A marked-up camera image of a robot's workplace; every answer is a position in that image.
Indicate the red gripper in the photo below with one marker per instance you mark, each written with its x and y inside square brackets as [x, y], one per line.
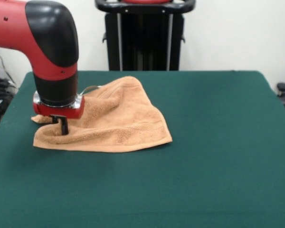
[59, 110]

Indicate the tan terry towel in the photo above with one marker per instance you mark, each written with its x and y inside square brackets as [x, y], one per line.
[128, 123]

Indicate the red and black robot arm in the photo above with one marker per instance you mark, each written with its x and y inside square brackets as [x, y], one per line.
[38, 40]

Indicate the dark green table cloth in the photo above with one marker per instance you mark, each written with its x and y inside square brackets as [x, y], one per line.
[156, 190]

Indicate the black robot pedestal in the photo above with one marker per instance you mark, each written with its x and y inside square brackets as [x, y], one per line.
[145, 42]

